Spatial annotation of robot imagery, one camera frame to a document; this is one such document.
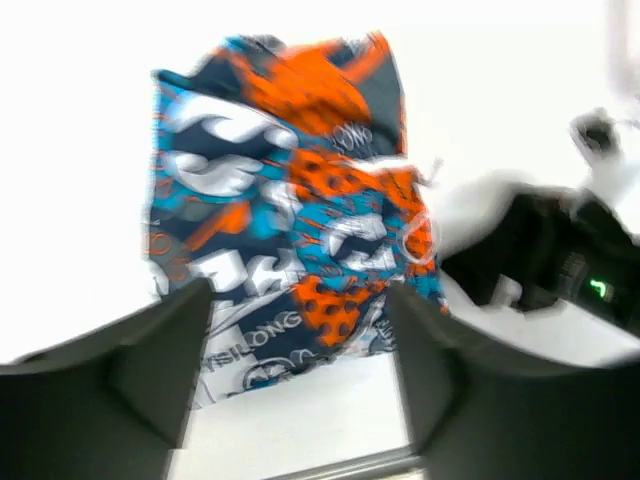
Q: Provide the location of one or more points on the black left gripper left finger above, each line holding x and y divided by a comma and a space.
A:
111, 404

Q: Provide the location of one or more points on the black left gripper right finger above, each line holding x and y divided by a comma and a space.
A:
478, 408

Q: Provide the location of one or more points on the colourful patterned shorts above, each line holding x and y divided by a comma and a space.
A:
281, 176

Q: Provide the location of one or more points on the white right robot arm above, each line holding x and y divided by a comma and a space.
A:
551, 271

